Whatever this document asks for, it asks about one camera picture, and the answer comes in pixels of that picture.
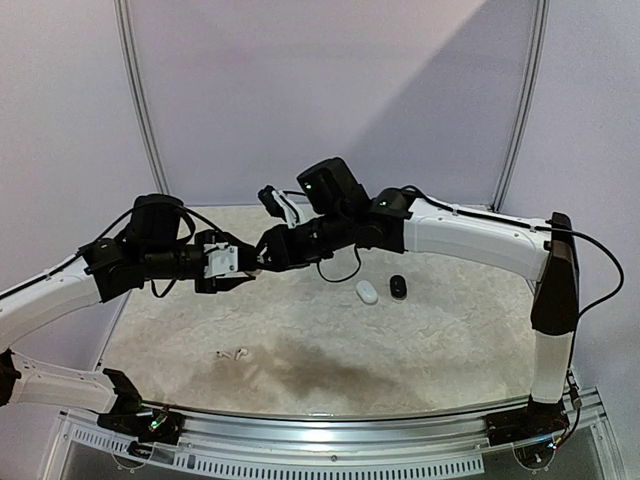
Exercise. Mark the right metal corner post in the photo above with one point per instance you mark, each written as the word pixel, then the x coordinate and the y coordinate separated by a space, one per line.
pixel 525 100

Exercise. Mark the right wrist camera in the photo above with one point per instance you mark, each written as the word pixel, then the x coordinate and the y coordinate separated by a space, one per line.
pixel 279 205

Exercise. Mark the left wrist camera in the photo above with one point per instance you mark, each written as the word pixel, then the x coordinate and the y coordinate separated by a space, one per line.
pixel 221 259

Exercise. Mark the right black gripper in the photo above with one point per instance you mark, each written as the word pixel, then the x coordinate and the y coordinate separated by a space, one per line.
pixel 280 247

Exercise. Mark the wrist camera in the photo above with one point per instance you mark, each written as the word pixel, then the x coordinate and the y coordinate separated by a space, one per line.
pixel 279 205
pixel 221 259

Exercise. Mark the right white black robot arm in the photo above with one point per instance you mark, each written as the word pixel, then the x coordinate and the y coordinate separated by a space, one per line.
pixel 404 220

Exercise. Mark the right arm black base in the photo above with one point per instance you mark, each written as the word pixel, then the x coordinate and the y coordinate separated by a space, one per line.
pixel 534 420

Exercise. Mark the aluminium front rail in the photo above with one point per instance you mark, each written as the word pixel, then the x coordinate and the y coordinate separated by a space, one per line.
pixel 450 445

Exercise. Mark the left metal corner post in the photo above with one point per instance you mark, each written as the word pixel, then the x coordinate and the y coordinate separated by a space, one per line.
pixel 133 72

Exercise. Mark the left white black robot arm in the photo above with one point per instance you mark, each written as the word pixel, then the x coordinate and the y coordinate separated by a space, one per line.
pixel 159 242

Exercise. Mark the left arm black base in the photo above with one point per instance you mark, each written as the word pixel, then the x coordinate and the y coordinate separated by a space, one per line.
pixel 150 425

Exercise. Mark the black oval charging case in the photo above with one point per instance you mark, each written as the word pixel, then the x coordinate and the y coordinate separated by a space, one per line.
pixel 398 287

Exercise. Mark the metal corner post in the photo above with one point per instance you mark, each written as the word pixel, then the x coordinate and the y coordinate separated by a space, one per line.
pixel 133 72
pixel 525 100

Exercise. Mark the white earbud charging case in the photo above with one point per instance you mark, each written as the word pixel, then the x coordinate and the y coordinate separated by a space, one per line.
pixel 366 292

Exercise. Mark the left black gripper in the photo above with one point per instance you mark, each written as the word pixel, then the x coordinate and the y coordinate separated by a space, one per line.
pixel 220 284

